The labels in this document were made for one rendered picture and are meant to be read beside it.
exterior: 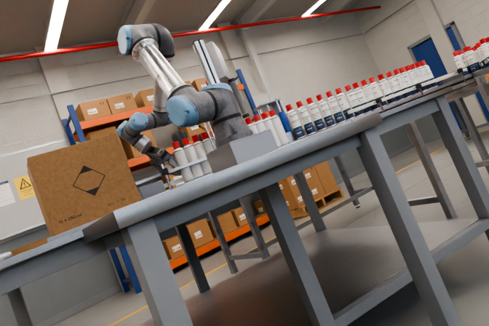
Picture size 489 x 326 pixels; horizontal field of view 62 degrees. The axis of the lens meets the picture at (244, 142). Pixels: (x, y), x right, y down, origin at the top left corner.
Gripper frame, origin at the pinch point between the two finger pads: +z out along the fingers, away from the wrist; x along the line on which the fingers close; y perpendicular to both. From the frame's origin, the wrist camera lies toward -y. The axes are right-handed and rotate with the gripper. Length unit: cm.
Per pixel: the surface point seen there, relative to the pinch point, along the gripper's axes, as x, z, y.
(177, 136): -22.7, -11.6, 24.9
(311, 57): -535, 104, 502
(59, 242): 56, -19, -65
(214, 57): -51, -24, -17
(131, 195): 30, -12, -41
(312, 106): -80, 35, -2
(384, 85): -129, 66, -1
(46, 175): 42, -37, -43
